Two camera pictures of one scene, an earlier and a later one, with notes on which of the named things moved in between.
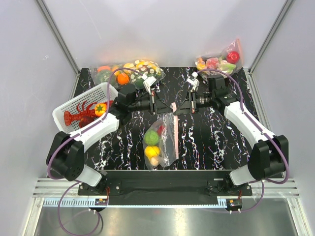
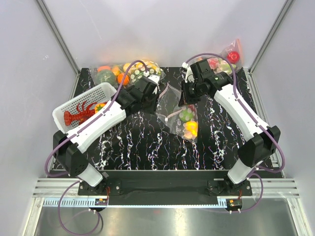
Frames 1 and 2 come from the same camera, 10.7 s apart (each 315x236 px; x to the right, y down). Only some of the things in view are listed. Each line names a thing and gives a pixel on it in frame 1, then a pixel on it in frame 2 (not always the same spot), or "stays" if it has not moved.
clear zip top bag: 160,142 -> 183,120
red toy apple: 233,57 stays
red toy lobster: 85,116 stays
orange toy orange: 123,78 stays
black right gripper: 189,106 -> 185,99
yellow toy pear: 150,151 -> 193,127
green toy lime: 151,137 -> 186,115
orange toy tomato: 100,109 stays
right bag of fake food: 229,61 stays
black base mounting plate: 165,187 stays
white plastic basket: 98,94 stays
